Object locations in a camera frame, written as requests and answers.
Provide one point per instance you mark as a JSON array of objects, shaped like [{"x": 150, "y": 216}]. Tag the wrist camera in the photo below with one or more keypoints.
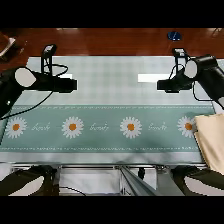
[
  {"x": 48, "y": 50},
  {"x": 179, "y": 52}
]

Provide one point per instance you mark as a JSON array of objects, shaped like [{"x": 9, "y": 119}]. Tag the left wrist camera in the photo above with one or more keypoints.
[{"x": 48, "y": 50}]

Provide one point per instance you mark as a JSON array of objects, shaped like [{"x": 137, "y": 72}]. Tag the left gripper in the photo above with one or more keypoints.
[{"x": 65, "y": 85}]

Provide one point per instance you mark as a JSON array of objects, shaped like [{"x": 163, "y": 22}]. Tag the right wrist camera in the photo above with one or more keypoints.
[{"x": 179, "y": 52}]

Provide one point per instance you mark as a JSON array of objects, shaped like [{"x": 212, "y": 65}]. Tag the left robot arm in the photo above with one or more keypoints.
[{"x": 10, "y": 87}]

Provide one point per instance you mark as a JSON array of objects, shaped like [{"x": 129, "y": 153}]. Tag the cream garment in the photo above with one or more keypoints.
[{"x": 211, "y": 140}]

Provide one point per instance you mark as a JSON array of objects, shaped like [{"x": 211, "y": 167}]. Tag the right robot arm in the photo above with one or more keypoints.
[{"x": 209, "y": 71}]

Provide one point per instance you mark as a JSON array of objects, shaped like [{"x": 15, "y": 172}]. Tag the blue round object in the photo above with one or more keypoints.
[{"x": 174, "y": 35}]

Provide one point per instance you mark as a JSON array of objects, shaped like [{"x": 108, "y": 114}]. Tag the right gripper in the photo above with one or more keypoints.
[{"x": 175, "y": 85}]

